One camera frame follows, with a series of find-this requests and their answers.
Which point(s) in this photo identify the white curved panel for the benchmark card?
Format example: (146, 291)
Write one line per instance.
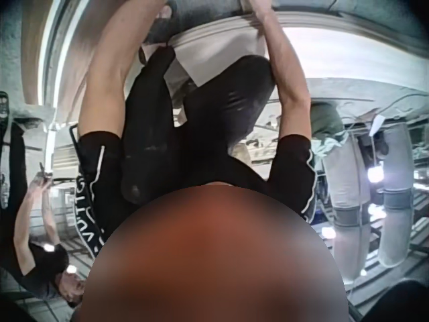
(57, 57)

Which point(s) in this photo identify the person's legs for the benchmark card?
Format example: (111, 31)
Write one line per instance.
(231, 100)

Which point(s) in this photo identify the white cloth sheet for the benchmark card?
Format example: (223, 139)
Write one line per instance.
(221, 47)

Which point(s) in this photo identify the metal rack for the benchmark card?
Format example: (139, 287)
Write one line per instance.
(419, 208)

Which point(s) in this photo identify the grey cloth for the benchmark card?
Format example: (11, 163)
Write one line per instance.
(194, 15)

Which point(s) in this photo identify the person's left hand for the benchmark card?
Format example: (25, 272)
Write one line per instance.
(160, 9)

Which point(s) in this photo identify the person's right hand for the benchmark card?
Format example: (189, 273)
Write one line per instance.
(264, 10)

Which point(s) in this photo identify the black metal frame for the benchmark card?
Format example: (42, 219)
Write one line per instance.
(73, 137)

